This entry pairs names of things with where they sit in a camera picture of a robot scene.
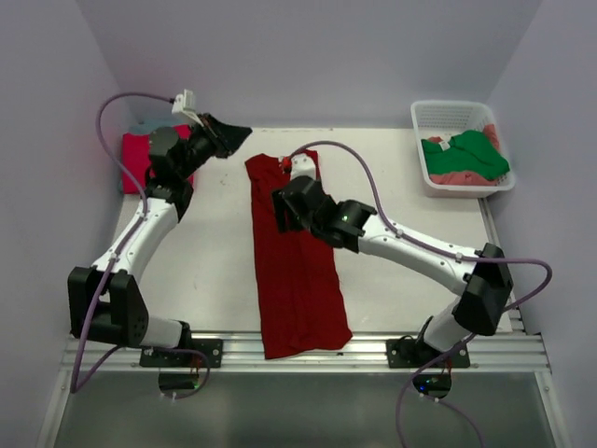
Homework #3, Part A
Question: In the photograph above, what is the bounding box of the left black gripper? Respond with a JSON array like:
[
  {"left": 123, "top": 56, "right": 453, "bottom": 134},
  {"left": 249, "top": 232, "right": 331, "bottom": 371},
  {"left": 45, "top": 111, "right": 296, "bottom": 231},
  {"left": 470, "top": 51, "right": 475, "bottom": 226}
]
[{"left": 177, "top": 113, "right": 252, "bottom": 180}]

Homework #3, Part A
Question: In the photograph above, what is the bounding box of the dark red t shirt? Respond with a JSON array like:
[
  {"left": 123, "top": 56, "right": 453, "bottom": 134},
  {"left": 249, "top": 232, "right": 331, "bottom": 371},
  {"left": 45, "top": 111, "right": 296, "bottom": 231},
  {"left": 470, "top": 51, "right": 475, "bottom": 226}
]
[{"left": 245, "top": 154, "right": 353, "bottom": 359}]

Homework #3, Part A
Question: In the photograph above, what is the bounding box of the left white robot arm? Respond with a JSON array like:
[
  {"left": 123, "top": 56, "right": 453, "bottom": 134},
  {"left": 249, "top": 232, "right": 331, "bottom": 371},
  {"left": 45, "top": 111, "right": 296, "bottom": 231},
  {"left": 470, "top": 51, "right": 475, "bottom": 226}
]
[{"left": 67, "top": 114, "right": 252, "bottom": 367}]

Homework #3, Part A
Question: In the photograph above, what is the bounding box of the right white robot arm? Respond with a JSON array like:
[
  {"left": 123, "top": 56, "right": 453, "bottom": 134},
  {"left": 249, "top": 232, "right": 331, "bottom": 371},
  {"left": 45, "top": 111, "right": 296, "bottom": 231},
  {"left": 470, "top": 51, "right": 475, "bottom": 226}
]
[{"left": 271, "top": 175, "right": 513, "bottom": 367}]

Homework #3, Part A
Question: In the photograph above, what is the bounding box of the folded pink t shirt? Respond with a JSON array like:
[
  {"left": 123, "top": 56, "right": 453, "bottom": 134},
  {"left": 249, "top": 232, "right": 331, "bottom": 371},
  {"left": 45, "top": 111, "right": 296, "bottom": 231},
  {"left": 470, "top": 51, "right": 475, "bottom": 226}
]
[{"left": 121, "top": 125, "right": 190, "bottom": 195}]

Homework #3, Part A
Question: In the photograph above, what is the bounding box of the salmon pink t shirt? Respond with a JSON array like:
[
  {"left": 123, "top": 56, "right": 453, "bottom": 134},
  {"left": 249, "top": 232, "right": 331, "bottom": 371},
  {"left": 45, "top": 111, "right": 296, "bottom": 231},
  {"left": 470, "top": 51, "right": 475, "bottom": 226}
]
[{"left": 429, "top": 123, "right": 503, "bottom": 187}]

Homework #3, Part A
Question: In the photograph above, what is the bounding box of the white plastic basket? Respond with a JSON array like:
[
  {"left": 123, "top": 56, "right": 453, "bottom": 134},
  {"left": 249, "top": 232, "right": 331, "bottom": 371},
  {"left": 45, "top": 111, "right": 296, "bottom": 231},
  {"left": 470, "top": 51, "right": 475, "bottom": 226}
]
[{"left": 410, "top": 100, "right": 516, "bottom": 199}]

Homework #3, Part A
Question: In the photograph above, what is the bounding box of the green t shirt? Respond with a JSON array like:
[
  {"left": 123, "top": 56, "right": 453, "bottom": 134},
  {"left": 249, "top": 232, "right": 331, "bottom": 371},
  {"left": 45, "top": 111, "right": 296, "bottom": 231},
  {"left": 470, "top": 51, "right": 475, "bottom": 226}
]
[{"left": 420, "top": 130, "right": 510, "bottom": 181}]

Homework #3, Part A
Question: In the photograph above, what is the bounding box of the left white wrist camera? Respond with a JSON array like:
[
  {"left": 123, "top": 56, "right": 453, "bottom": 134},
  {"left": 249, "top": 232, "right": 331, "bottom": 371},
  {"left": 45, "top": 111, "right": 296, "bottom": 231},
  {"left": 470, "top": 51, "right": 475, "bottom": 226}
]
[{"left": 172, "top": 89, "right": 201, "bottom": 125}]

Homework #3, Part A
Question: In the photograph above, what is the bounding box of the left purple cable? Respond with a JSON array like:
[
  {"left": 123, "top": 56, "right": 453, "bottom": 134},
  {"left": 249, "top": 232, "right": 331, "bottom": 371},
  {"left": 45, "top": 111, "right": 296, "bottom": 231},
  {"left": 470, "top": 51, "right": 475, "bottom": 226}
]
[{"left": 69, "top": 91, "right": 211, "bottom": 394}]

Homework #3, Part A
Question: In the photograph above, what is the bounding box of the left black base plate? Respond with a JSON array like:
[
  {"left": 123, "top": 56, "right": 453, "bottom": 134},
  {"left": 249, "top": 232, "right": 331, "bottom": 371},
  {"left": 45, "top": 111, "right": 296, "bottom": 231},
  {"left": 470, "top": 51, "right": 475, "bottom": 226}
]
[{"left": 139, "top": 338, "right": 223, "bottom": 369}]

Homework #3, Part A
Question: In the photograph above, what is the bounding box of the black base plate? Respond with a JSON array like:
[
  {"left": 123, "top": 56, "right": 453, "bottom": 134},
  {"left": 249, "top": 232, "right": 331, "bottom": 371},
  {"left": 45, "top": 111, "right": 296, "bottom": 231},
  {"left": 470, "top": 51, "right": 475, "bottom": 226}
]
[
  {"left": 385, "top": 335, "right": 471, "bottom": 369},
  {"left": 139, "top": 338, "right": 223, "bottom": 369}
]

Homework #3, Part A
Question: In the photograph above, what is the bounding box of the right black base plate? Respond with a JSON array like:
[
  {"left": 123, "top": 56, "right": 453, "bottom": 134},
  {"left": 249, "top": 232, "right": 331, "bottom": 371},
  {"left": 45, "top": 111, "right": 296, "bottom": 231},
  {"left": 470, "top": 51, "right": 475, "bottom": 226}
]
[{"left": 385, "top": 335, "right": 471, "bottom": 369}]

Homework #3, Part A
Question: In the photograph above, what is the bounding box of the aluminium mounting rail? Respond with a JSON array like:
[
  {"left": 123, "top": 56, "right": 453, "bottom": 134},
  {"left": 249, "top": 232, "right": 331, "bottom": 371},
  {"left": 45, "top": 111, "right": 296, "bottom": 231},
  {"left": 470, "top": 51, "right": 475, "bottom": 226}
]
[{"left": 60, "top": 329, "right": 551, "bottom": 373}]

